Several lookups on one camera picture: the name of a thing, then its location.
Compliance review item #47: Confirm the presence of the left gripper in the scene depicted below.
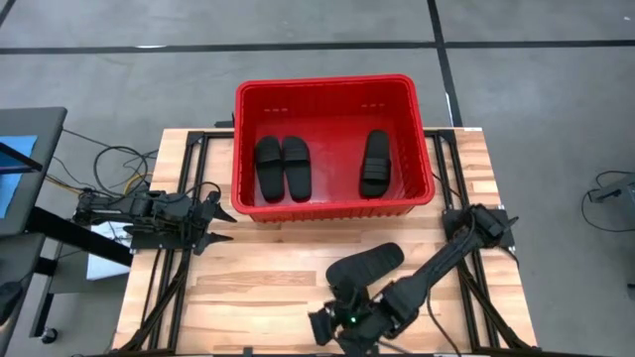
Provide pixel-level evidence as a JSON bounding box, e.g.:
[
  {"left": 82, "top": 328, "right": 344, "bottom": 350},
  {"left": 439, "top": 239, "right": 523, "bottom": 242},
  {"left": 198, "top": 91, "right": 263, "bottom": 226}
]
[{"left": 186, "top": 190, "right": 238, "bottom": 257}]

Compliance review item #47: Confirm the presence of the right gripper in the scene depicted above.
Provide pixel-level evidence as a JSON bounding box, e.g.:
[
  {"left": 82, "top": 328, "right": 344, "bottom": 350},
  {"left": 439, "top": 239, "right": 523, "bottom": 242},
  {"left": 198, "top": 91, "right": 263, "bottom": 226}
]
[{"left": 307, "top": 283, "right": 399, "bottom": 356}]

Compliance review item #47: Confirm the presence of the black rubber slide sandal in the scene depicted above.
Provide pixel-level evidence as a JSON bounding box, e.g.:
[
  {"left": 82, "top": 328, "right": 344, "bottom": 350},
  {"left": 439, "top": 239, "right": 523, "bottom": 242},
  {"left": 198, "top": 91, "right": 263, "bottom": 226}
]
[
  {"left": 253, "top": 135, "right": 287, "bottom": 203},
  {"left": 358, "top": 129, "right": 393, "bottom": 199},
  {"left": 281, "top": 135, "right": 313, "bottom": 203},
  {"left": 324, "top": 241, "right": 406, "bottom": 298}
]

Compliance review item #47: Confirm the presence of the red plastic bin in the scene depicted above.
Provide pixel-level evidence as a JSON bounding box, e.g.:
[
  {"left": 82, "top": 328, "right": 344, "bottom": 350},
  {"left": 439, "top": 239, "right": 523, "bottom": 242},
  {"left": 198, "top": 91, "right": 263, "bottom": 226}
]
[{"left": 231, "top": 72, "right": 437, "bottom": 224}]

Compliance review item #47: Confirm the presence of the black desk leg bar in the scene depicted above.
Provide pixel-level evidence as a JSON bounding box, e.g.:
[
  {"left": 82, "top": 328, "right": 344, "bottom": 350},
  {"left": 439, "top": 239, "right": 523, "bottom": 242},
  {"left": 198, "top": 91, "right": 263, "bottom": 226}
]
[{"left": 24, "top": 205, "right": 134, "bottom": 268}]

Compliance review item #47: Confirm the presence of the grey side desk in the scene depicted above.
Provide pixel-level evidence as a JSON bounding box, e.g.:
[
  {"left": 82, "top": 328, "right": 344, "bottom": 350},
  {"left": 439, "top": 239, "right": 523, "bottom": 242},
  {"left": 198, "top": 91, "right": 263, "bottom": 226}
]
[{"left": 0, "top": 106, "right": 68, "bottom": 238}]

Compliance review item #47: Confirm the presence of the grey floor device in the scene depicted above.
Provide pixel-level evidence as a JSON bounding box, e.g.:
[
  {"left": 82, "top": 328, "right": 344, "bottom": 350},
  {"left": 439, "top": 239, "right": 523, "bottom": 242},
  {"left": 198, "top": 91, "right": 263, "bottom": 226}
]
[{"left": 580, "top": 171, "right": 635, "bottom": 234}]

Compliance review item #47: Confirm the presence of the black aluminium frame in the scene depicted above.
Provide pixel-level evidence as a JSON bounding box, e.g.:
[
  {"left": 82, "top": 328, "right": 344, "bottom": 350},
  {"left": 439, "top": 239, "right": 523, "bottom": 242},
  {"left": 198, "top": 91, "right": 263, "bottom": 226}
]
[
  {"left": 424, "top": 128, "right": 540, "bottom": 354},
  {"left": 118, "top": 129, "right": 234, "bottom": 354}
]

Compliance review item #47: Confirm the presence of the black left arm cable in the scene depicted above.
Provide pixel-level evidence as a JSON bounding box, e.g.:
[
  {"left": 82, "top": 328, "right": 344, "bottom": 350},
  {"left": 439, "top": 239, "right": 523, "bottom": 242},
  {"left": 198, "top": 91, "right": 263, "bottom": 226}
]
[{"left": 49, "top": 128, "right": 160, "bottom": 199}]

